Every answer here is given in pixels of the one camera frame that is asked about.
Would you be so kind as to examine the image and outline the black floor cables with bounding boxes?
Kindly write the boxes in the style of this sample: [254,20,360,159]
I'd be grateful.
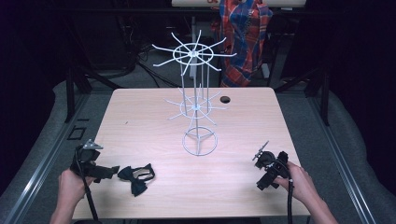
[118,12,183,89]

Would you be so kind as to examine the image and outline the aluminium floor rail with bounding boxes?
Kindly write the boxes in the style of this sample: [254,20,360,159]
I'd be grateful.
[307,94,376,224]
[2,92,92,224]

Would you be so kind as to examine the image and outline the dark bow tie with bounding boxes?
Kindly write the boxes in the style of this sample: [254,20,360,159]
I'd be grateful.
[117,162,156,198]

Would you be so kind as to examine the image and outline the black metal stand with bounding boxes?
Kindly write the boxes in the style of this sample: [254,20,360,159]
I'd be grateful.
[274,66,332,127]
[64,65,120,124]

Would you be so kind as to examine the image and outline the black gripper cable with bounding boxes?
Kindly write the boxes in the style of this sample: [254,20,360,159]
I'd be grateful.
[74,148,100,223]
[272,159,295,224]

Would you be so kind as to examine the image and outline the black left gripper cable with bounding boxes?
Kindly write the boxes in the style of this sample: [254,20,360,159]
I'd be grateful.
[74,148,100,223]

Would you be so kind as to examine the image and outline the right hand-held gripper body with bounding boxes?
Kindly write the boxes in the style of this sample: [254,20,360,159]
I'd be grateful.
[251,140,290,185]

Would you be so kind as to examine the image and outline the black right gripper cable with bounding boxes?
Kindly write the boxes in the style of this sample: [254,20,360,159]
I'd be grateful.
[272,159,295,224]

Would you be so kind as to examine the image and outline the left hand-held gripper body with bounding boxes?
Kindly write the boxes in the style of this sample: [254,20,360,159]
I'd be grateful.
[69,138,110,180]

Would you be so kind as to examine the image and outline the person's right hand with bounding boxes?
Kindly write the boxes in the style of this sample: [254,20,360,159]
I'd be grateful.
[273,161,317,205]

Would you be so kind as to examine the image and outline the red blue plaid cloth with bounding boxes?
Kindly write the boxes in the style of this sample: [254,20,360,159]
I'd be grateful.
[210,0,275,89]

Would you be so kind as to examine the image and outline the black rectangular floor frame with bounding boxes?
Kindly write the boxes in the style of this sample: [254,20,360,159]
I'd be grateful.
[66,125,88,141]

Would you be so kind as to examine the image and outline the grey metal post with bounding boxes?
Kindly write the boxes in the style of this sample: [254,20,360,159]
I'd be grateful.
[188,15,199,80]

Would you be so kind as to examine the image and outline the person's left hand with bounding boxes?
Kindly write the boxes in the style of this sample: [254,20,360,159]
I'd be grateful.
[58,167,96,209]

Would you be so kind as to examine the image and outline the white wire display rack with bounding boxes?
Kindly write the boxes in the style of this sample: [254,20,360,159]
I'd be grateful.
[151,29,237,157]

